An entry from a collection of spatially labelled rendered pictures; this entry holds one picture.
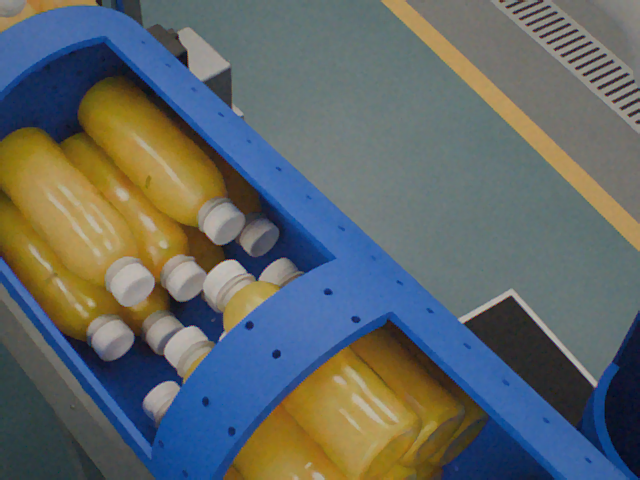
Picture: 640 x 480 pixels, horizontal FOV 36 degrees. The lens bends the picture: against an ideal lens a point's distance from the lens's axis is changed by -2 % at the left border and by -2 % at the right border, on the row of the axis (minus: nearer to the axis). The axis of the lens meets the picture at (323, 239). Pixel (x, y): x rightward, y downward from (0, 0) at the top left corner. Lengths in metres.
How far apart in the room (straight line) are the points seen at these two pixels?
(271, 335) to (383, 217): 1.67
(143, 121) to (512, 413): 0.47
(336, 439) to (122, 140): 0.40
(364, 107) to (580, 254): 0.68
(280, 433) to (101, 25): 0.44
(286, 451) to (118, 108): 0.40
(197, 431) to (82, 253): 0.24
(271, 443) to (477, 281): 1.57
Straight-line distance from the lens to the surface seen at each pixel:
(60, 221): 0.96
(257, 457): 0.82
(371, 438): 0.76
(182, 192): 0.96
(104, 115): 1.03
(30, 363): 1.21
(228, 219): 0.95
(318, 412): 0.78
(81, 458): 1.66
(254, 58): 2.78
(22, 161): 1.01
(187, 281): 0.97
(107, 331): 0.97
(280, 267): 0.91
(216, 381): 0.77
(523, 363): 2.06
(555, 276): 2.39
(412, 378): 0.84
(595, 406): 1.49
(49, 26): 1.01
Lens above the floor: 1.88
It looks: 53 degrees down
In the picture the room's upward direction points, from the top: 4 degrees clockwise
